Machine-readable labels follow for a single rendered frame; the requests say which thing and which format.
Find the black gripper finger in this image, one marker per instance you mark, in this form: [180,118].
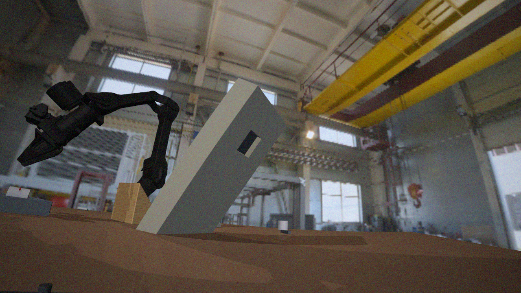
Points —
[38,159]
[39,146]

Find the white cylinder with two slots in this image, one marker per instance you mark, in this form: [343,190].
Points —
[18,192]

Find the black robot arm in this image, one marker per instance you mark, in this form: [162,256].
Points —
[94,106]

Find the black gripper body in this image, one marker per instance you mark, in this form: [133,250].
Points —
[62,132]

